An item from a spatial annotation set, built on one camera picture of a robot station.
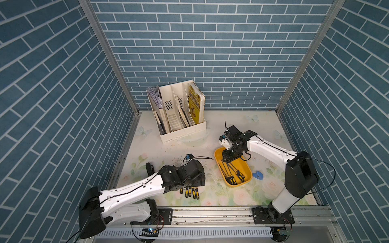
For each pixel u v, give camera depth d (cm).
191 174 56
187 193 80
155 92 92
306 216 76
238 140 63
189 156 70
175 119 115
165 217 74
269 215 68
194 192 81
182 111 94
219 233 77
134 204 46
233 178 86
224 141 82
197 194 80
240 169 90
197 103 97
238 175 87
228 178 85
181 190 81
